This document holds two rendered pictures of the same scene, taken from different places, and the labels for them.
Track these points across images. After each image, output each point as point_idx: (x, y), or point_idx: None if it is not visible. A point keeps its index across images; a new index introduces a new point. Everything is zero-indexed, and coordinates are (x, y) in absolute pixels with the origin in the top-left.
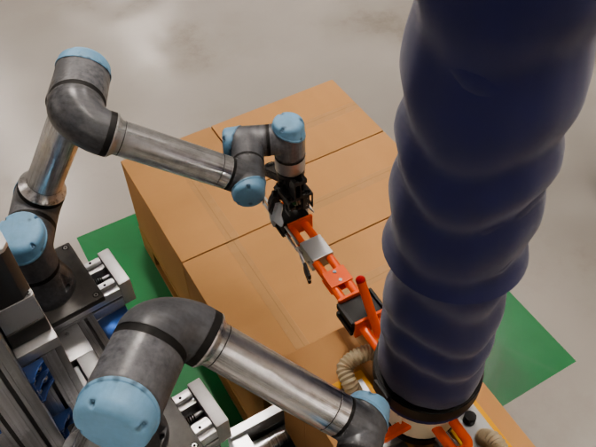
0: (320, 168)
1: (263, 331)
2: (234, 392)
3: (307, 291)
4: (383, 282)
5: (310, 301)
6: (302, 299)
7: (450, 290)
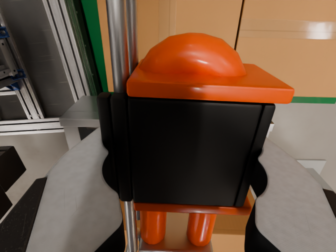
0: None
1: (139, 25)
2: None
3: (212, 1)
4: (289, 44)
5: (207, 18)
6: (200, 9)
7: None
